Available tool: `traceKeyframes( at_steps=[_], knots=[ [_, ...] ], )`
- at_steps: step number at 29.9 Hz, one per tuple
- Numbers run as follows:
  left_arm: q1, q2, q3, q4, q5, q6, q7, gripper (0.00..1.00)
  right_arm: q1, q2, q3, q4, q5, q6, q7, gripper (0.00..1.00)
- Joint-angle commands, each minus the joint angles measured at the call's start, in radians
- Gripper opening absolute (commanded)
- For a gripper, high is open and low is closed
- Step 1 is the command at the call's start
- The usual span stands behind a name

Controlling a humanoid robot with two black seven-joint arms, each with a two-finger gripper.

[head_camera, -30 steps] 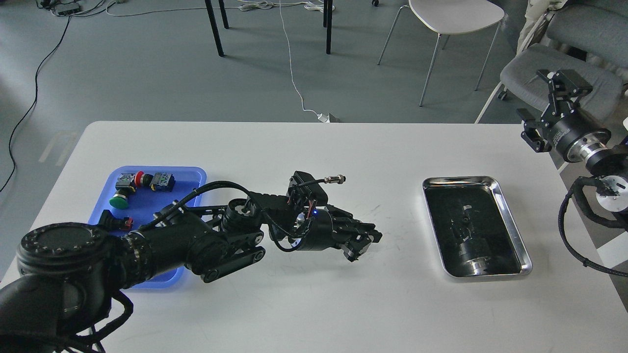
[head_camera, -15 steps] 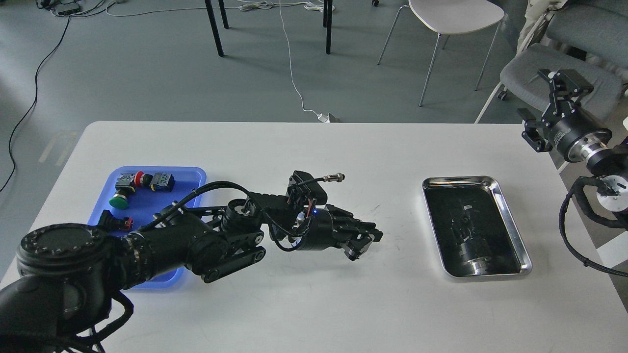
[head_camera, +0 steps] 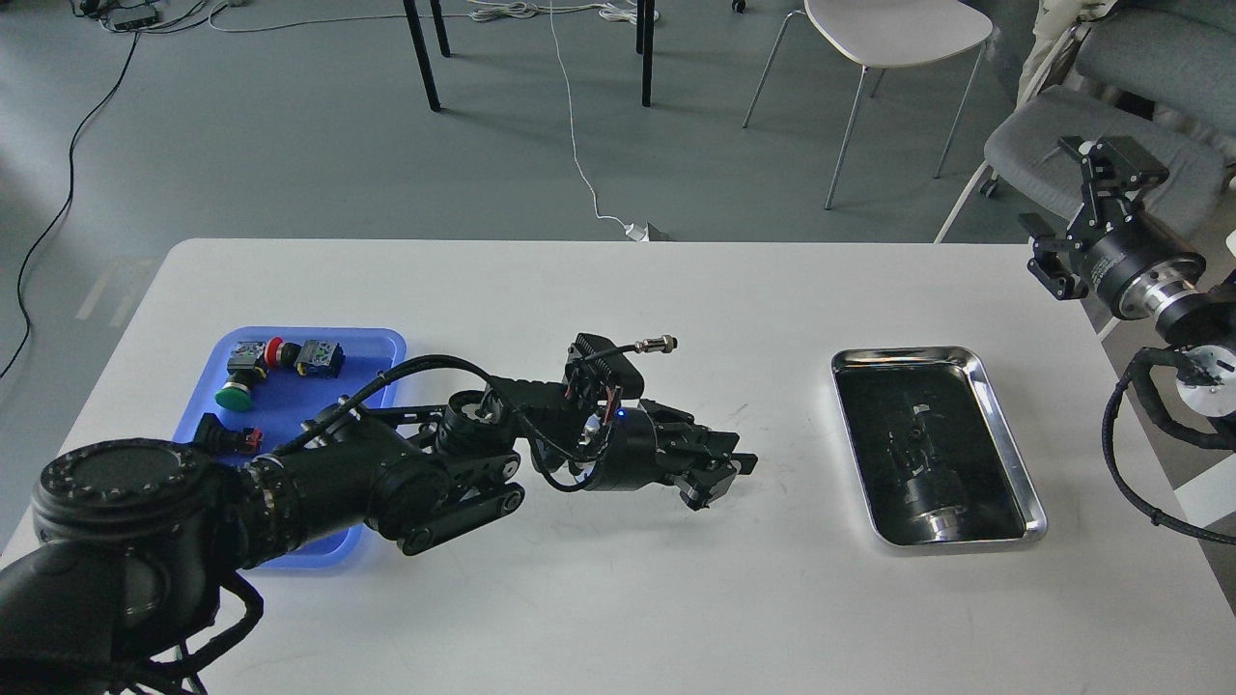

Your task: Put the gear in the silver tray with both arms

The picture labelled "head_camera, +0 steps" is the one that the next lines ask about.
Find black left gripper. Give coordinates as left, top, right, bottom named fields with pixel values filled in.
left=577, top=399, right=759, bottom=511

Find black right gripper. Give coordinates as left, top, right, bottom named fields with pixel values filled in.
left=1018, top=136, right=1206, bottom=320

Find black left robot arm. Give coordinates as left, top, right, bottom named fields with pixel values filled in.
left=2, top=333, right=758, bottom=694

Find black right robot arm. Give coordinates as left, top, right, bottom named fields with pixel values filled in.
left=1018, top=136, right=1234, bottom=419

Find silver metal tray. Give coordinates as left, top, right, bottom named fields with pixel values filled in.
left=831, top=345, right=1048, bottom=554

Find blue plastic tray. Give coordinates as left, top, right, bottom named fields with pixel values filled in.
left=172, top=326, right=407, bottom=570

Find grey upholstered chair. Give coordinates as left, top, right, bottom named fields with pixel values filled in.
left=932, top=0, right=1236, bottom=339

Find white chair metal legs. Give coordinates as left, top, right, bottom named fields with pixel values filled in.
left=742, top=1, right=995, bottom=210

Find black yellow contact block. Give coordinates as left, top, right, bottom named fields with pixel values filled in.
left=293, top=339, right=346, bottom=378

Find black table leg right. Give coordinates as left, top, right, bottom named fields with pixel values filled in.
left=635, top=0, right=658, bottom=108

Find black table leg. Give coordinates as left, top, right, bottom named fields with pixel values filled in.
left=635, top=0, right=658, bottom=108
left=402, top=0, right=452, bottom=113

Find black table leg left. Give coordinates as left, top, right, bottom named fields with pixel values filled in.
left=402, top=0, right=452, bottom=113

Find white floor cable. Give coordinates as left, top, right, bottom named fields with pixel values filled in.
left=208, top=0, right=669, bottom=242

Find black sleeved right arm cable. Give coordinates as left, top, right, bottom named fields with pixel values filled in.
left=1101, top=346, right=1236, bottom=543

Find red push button switch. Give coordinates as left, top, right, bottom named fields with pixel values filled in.
left=226, top=336, right=302, bottom=373

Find green push button switch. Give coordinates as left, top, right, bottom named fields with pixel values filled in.
left=213, top=371, right=260, bottom=412

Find black push button switch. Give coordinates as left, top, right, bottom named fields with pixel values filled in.
left=190, top=412, right=265, bottom=455

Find black floor cable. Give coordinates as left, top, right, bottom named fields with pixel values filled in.
left=0, top=0, right=209, bottom=378

